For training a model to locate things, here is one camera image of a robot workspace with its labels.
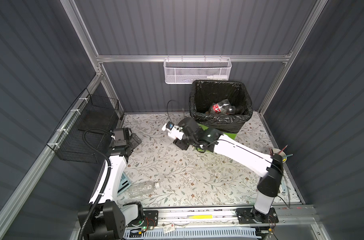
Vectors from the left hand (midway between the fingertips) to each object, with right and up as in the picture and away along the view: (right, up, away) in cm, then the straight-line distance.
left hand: (129, 142), depth 82 cm
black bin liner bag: (+43, +29, +8) cm, 53 cm away
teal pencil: (+88, -7, -1) cm, 88 cm away
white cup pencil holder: (+85, -6, +5) cm, 86 cm away
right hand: (+28, +3, -5) cm, 28 cm away
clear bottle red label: (+55, +21, +8) cm, 59 cm away
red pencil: (+88, -5, +4) cm, 88 cm away
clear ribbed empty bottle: (+7, -26, +2) cm, 27 cm away
